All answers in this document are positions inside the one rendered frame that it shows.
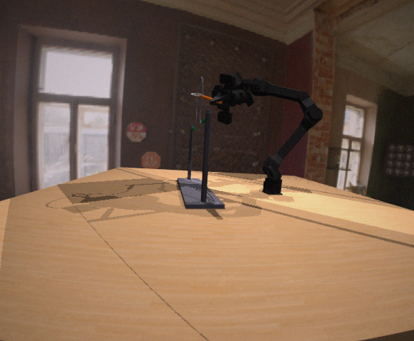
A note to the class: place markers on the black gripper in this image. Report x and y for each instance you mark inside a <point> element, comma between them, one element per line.
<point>229,97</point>

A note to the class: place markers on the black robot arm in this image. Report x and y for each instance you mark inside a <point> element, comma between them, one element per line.
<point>313,114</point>

